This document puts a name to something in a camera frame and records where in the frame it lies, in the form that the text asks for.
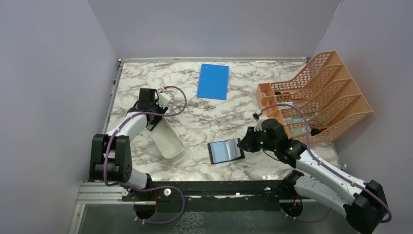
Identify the peach plastic file organizer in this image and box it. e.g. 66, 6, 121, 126
255, 51, 374, 144

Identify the white oblong plastic tray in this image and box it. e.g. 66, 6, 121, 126
147, 117, 185, 162

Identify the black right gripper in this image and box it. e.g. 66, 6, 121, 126
237, 126, 278, 152

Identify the black leather card holder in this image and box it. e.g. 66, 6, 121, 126
207, 138, 245, 165

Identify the blue flat board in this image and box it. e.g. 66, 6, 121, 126
196, 63, 229, 100

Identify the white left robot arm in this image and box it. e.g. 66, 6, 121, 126
89, 88, 168, 200

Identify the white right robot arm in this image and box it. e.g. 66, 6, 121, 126
238, 118, 392, 234

